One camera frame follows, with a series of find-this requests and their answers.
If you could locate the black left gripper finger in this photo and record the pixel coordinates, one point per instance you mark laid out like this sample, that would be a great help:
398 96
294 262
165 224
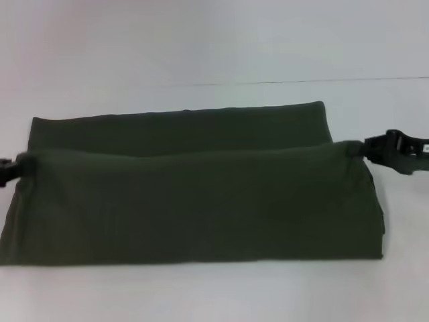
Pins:
25 166
3 181

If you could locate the dark green FREE t-shirt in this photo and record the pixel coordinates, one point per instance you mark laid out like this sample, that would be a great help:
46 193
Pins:
184 201

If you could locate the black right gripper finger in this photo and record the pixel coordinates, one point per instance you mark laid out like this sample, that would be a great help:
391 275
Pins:
407 167
382 146

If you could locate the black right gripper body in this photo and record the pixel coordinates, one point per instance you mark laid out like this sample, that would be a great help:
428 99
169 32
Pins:
417 149

